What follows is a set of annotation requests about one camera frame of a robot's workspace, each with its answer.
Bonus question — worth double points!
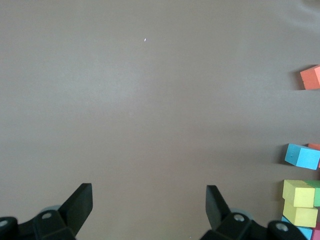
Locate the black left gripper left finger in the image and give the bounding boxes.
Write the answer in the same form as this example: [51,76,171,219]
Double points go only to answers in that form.
[0,183,94,240]

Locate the green foam cube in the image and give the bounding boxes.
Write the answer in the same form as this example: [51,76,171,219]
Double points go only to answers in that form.
[305,179,320,208]

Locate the blue foam cube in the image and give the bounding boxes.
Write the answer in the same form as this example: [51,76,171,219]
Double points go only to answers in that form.
[284,143,320,171]
[280,215,315,240]

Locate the red foam cube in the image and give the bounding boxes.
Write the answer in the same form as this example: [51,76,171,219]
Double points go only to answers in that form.
[311,221,320,240]

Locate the brown paper table cover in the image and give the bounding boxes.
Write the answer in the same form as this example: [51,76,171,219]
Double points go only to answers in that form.
[0,0,320,240]

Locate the orange foam cube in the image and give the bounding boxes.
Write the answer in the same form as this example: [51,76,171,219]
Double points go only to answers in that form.
[299,64,320,91]
[307,142,320,169]

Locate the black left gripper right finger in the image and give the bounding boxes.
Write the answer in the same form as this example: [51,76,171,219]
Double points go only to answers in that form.
[199,184,310,240]

